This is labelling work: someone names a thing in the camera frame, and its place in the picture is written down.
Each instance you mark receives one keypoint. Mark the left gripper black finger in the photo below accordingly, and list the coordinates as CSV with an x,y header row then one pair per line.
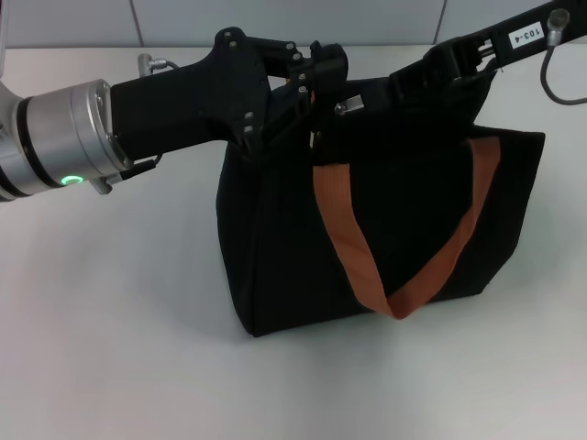
x,y
328,64

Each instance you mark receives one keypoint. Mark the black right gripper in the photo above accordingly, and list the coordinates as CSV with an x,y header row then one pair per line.
x,y
495,39

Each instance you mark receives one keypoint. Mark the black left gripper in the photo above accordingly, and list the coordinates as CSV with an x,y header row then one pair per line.
x,y
183,101

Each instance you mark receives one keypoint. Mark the silver metal zipper pull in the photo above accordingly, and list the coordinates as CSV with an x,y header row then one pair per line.
x,y
351,104
316,139

